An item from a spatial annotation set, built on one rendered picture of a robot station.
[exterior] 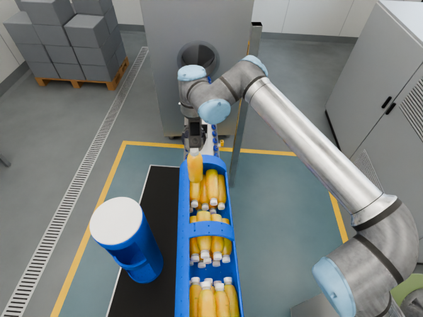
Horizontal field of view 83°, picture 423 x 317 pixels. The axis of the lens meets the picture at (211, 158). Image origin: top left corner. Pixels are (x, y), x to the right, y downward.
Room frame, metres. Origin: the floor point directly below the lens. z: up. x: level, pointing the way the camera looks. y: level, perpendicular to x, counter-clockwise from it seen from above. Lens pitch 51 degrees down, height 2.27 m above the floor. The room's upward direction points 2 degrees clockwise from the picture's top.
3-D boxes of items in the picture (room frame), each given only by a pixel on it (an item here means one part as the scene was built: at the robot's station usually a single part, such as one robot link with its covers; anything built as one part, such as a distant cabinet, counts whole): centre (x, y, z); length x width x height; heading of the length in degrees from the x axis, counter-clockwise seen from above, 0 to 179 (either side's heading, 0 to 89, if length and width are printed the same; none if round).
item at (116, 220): (0.55, 0.51, 1.03); 0.28 x 0.28 x 0.01
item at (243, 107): (1.48, -0.23, 0.85); 0.06 x 0.06 x 1.70; 5
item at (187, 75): (0.69, 0.07, 1.80); 0.10 x 0.09 x 0.12; 31
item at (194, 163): (0.68, 0.07, 1.38); 0.07 x 0.07 x 0.19
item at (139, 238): (0.55, 0.51, 0.59); 0.28 x 0.28 x 0.88
